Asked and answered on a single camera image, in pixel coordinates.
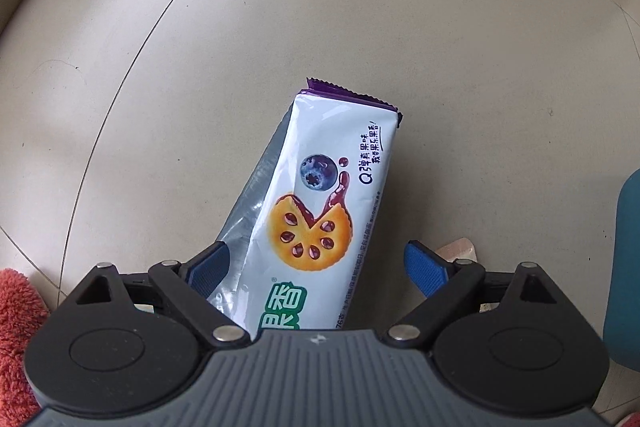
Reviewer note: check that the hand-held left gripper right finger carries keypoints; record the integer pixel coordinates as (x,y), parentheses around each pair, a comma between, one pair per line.
(427,269)

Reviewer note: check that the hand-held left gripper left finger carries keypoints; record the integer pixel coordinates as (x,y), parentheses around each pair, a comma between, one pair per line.
(207,269)

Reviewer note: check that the white purple biscuit packet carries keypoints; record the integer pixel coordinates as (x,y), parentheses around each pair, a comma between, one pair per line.
(325,147)

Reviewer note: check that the teal plastic bin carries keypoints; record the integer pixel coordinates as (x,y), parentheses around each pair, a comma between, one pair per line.
(625,257)

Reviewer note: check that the small beige wrapper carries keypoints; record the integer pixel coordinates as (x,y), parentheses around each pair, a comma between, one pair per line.
(462,249)

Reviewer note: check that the red fluffy cloth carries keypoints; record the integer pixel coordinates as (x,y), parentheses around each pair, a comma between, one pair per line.
(17,332)

